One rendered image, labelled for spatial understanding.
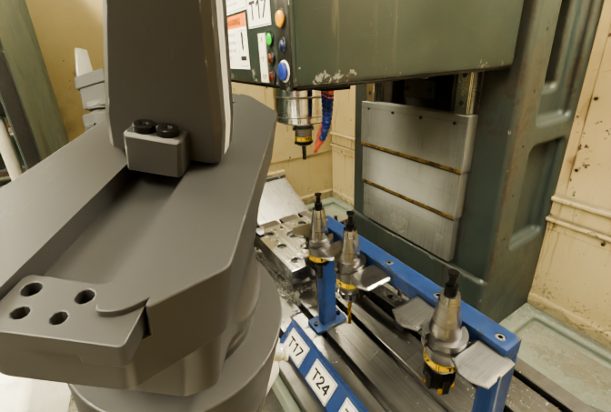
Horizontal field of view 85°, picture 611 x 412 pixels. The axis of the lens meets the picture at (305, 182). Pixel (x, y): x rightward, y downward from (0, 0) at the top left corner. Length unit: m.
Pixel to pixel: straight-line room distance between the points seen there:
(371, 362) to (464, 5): 0.84
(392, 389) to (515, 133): 0.74
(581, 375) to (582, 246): 0.42
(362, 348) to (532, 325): 0.87
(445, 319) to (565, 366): 1.05
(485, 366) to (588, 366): 1.07
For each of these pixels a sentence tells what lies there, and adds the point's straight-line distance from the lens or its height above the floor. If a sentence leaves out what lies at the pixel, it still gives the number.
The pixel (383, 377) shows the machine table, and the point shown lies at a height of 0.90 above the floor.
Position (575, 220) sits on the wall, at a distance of 1.48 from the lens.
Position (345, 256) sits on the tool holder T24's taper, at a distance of 0.66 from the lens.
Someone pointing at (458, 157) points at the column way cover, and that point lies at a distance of 1.13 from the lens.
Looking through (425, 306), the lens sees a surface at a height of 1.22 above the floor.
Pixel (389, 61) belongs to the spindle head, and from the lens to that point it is 0.69.
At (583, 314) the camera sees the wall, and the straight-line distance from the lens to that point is 1.63.
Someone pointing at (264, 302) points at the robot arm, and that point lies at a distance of 0.16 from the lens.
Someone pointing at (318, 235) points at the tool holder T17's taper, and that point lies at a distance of 0.73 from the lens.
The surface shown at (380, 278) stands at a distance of 0.65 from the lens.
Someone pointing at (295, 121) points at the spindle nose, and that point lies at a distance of 0.89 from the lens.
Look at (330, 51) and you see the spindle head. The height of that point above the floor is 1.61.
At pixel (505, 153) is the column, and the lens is 1.11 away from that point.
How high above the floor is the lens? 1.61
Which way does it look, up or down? 22 degrees down
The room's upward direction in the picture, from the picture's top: 3 degrees counter-clockwise
